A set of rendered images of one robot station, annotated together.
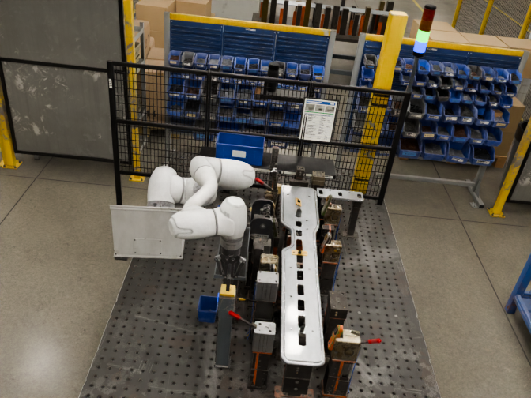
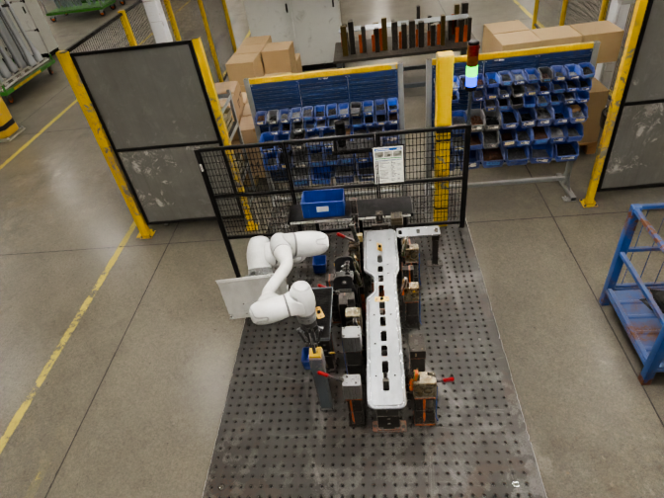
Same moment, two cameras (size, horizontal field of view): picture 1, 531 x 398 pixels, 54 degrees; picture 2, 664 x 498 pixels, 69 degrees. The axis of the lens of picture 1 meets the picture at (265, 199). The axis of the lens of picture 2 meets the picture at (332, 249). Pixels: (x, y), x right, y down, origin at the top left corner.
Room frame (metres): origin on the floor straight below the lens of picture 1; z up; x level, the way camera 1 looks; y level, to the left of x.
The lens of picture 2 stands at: (0.16, -0.30, 3.02)
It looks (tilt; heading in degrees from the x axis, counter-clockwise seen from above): 39 degrees down; 10
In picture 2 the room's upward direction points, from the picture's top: 9 degrees counter-clockwise
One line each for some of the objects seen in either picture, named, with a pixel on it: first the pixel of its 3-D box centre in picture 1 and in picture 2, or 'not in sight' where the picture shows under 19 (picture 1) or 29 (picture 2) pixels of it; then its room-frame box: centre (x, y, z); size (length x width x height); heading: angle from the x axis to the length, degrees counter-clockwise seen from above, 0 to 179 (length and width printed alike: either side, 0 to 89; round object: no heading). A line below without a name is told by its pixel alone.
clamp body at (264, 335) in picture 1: (260, 356); (354, 400); (1.54, -0.06, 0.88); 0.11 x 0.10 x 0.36; 92
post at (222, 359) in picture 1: (224, 328); (321, 380); (1.64, 0.11, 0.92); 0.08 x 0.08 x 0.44; 2
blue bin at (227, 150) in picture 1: (239, 148); (323, 203); (3.02, 0.20, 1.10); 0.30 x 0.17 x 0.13; 91
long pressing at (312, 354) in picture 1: (300, 256); (382, 301); (2.11, -0.22, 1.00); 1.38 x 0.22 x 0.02; 2
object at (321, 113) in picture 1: (318, 120); (388, 164); (3.16, -0.28, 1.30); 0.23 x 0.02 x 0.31; 92
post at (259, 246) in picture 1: (255, 275); (346, 324); (2.03, 0.00, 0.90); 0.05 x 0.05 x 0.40; 2
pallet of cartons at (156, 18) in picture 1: (178, 37); (270, 83); (7.11, 1.43, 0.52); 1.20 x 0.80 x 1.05; 179
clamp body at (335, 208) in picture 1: (329, 230); (412, 267); (2.55, -0.40, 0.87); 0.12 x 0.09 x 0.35; 92
